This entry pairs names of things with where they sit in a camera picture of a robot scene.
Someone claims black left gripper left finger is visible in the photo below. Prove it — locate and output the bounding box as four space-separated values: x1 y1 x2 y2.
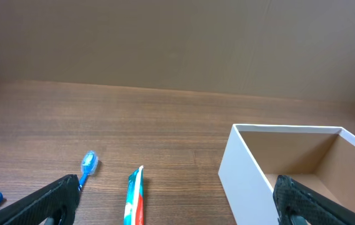
0 174 80 225

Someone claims white open box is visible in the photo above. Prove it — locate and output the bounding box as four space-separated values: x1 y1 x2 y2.
218 124 355 224

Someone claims blue white toothbrush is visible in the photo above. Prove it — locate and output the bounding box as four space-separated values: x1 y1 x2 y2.
79 151 99 191

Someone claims teal red toothpaste tube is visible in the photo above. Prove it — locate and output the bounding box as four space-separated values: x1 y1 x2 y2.
124 166 144 225

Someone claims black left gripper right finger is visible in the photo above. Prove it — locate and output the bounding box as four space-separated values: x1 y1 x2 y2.
272 175 355 225

